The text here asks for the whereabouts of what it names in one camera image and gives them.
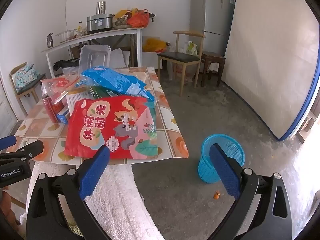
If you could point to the clear plastic container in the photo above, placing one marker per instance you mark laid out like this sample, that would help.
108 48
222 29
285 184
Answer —
94 56

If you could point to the green plastic bottle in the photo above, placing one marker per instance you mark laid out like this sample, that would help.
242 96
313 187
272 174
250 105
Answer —
98 92

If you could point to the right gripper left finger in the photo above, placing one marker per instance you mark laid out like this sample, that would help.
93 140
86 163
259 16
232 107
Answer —
45 219

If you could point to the floral cushion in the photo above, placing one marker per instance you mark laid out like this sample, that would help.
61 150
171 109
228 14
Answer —
25 75

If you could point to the grey refrigerator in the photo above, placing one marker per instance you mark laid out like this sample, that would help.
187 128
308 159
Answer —
212 18

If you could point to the blue white small box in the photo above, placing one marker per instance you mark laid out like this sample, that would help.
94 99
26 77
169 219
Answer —
63 115

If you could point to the blue waste basket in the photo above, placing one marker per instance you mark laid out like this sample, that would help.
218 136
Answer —
212 161

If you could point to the clear red printed bag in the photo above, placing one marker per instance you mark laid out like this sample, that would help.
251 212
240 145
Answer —
56 88

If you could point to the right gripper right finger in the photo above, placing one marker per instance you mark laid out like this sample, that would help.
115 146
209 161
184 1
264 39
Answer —
272 218

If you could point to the steel cup holder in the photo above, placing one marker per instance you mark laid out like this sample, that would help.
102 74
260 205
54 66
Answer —
100 7

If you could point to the wooden chair with cushion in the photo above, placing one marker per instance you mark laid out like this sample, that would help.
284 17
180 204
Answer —
28 90

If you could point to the small steel canister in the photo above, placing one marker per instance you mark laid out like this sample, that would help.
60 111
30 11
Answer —
50 43

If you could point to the red drink can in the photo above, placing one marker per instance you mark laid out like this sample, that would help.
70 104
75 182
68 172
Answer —
51 108

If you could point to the white yellow medicine box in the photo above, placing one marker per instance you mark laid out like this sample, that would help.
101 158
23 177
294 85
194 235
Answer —
76 95

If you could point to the black bag under table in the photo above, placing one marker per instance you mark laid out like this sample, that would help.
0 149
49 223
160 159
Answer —
65 64

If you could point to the patterned tablecloth table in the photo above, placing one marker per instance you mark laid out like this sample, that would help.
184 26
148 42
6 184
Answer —
37 125

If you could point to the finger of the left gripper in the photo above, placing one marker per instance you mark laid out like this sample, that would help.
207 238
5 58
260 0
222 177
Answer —
27 152
6 142

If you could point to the steel rice cooker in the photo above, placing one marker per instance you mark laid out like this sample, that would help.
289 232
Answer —
100 22

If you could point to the white mattress blue edge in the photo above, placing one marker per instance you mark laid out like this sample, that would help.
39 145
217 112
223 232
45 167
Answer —
272 61

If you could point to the white sack under table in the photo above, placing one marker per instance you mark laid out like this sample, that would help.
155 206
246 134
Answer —
119 58

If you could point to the wooden chair dark seat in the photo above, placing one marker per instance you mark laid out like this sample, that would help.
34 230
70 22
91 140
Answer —
183 59

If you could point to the red snack bag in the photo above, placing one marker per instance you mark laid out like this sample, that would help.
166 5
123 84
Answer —
126 125

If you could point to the orange peel on floor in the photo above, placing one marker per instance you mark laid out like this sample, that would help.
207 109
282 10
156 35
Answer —
216 195

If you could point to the blue snack bag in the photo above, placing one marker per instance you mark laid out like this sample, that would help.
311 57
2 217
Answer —
115 81

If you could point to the orange plastic bag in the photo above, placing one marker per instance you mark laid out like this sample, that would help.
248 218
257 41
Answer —
138 18

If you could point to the dark wooden stool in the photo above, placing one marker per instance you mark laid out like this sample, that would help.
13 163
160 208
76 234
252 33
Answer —
207 59

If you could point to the yellow bag under table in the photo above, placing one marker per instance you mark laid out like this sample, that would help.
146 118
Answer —
155 45

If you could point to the white side table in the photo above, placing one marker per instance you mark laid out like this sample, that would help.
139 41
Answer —
103 34

